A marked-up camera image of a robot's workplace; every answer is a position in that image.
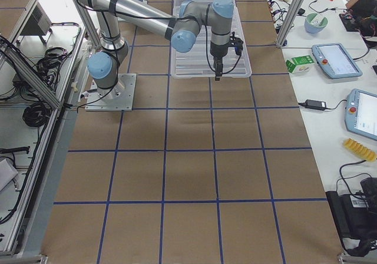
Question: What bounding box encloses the aluminium frame post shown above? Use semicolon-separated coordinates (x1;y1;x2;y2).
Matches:
276;0;304;48

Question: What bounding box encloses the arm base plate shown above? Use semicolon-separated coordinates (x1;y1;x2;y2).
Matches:
84;73;137;111

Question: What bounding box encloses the light green bowl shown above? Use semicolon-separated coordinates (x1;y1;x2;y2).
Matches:
304;13;328;34

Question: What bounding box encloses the teach pendant far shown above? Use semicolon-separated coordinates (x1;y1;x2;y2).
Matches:
311;43;363;80

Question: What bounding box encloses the black power adapter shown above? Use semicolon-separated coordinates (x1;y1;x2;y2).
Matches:
298;99;327;111

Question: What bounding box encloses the teach pendant near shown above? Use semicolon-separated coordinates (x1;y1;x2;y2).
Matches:
345;89;376;140

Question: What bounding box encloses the teach pendant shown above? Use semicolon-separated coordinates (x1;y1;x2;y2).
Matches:
345;89;376;140
311;43;363;80

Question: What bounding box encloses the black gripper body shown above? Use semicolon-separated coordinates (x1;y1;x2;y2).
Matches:
210;34;230;58

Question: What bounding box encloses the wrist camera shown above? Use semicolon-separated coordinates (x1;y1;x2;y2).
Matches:
229;31;244;57

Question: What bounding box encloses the green white carton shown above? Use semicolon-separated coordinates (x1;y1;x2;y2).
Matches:
286;55;315;74

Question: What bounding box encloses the yellow corrugated toy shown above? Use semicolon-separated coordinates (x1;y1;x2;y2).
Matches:
343;138;376;162

